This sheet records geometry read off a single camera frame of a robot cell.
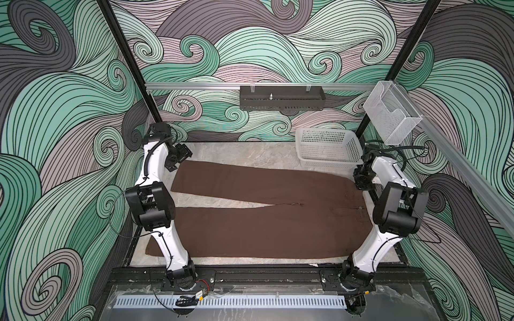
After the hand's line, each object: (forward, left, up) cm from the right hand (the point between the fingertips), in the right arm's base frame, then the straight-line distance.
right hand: (357, 182), depth 92 cm
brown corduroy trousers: (-14, +18, -5) cm, 23 cm away
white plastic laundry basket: (+30, +5, -9) cm, 31 cm away
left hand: (+6, +81, +11) cm, 82 cm away
